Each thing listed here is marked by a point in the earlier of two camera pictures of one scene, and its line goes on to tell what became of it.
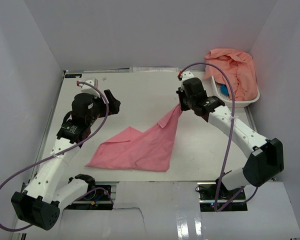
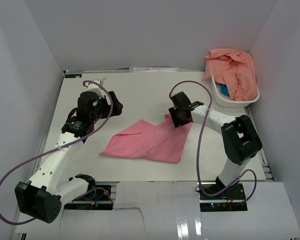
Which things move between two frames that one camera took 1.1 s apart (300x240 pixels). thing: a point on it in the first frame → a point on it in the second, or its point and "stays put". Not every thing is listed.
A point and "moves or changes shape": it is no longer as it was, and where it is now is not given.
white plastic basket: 227,101 stays put
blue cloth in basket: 224,89 stays put
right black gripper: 181,92 → 177,122
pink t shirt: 151,150 moves or changes shape
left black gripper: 113,104 stays put
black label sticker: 72,75 stays put
